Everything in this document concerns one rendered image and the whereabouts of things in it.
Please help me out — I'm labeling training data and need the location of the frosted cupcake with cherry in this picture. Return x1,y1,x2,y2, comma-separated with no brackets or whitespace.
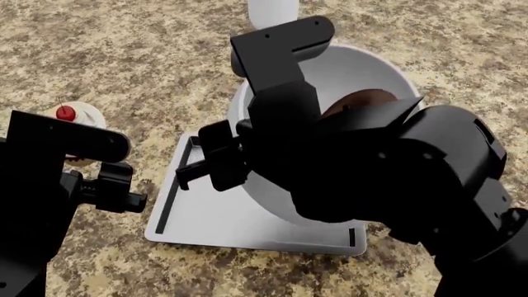
45,99,108,168

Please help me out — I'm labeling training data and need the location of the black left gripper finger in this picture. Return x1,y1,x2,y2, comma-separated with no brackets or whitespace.
95,162,149,215
60,170,85,203

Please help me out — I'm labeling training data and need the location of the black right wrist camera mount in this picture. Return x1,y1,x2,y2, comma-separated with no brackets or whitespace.
229,15,336,94

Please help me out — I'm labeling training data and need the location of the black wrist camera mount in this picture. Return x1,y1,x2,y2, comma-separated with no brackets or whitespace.
229,15,336,94
7,109,132,164

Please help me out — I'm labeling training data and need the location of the white rectangular tray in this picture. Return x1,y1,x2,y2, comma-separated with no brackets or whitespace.
144,130,368,257

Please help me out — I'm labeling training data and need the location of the white bowl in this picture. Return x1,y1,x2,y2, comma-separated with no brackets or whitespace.
226,42,422,228

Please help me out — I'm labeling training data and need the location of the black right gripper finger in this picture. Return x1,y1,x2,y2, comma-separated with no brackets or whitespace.
175,151,249,191
197,119,242,156

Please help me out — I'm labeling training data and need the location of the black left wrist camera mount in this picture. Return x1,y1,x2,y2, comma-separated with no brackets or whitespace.
7,109,132,164

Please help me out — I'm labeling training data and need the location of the chocolate donut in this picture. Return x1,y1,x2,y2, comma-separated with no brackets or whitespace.
319,87,399,121

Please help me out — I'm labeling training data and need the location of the white cylindrical cup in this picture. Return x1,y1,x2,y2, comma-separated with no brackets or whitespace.
247,0,300,31

